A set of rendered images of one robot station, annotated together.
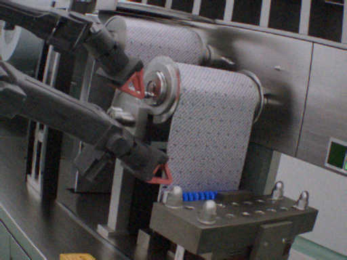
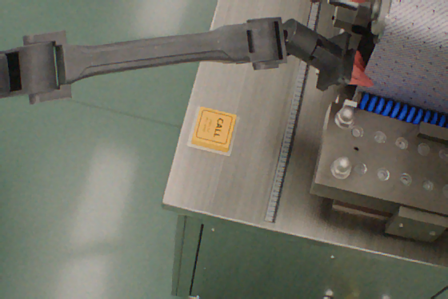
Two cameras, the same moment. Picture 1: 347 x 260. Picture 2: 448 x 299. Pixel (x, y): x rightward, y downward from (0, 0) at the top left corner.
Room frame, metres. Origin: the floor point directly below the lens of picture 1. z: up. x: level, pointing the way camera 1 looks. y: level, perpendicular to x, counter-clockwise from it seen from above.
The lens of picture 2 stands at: (0.41, -0.33, 2.54)
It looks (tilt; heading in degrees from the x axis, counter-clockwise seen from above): 68 degrees down; 41
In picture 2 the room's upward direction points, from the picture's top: 11 degrees clockwise
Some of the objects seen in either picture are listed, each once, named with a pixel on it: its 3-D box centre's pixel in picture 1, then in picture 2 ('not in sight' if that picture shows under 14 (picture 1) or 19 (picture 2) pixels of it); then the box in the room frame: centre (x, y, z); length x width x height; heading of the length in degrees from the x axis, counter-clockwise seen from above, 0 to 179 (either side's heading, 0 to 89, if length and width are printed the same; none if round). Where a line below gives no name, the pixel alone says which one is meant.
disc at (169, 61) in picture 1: (159, 89); (384, 2); (1.18, 0.04, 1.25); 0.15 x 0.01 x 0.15; 38
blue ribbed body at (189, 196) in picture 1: (206, 198); (413, 115); (1.19, -0.10, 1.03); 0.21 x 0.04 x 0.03; 128
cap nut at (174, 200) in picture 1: (175, 196); (346, 114); (1.07, -0.03, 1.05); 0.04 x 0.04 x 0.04
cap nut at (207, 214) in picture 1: (208, 210); (342, 165); (1.00, -0.09, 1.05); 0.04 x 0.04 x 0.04
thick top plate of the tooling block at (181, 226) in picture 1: (243, 220); (421, 173); (1.14, -0.19, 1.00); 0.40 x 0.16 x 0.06; 128
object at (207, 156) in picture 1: (207, 161); (425, 86); (1.21, -0.09, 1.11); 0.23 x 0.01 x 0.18; 128
